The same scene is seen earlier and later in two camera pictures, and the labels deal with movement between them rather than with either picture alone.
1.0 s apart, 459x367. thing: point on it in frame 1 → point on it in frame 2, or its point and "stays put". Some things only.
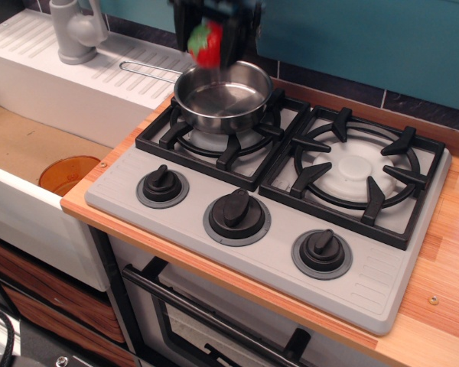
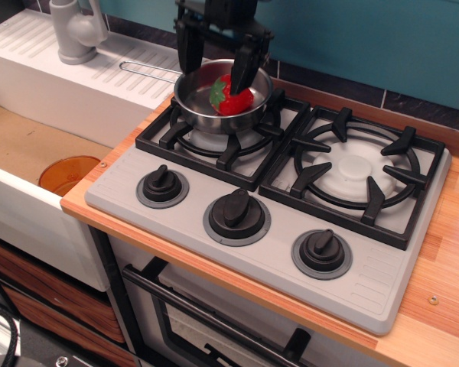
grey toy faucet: (77, 34) stays put
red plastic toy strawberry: (205, 43) → (227, 104)
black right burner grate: (366, 177) stays put
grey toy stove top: (361, 277) stays put
